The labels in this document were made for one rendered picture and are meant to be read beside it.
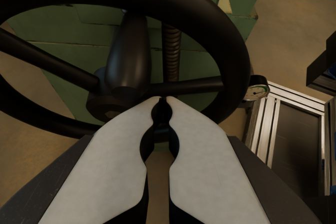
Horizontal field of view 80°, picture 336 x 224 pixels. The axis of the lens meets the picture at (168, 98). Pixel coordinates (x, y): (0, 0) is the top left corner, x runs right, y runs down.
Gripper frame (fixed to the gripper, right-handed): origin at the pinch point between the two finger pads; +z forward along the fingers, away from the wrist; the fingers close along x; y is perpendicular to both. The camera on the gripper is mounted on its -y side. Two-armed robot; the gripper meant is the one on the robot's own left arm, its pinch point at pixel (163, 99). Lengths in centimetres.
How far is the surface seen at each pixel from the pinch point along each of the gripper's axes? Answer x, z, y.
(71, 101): -28, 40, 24
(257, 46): 65, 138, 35
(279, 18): 91, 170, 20
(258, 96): 20.2, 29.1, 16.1
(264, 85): 19.8, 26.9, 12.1
